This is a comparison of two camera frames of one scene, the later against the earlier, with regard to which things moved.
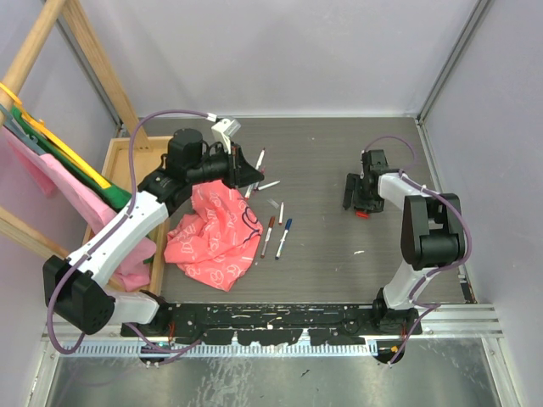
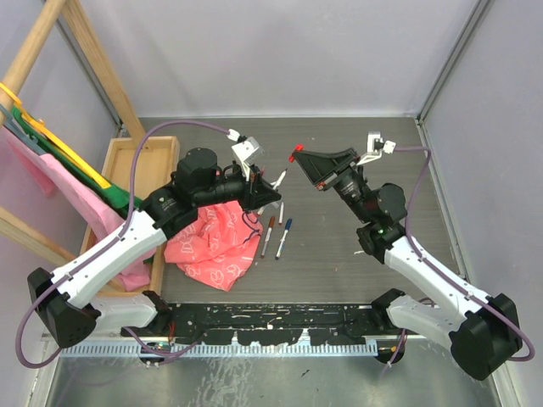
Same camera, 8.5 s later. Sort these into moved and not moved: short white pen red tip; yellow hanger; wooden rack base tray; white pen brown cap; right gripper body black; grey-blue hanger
Moved: short white pen red tip; right gripper body black
Not moved: wooden rack base tray; grey-blue hanger; white pen brown cap; yellow hanger
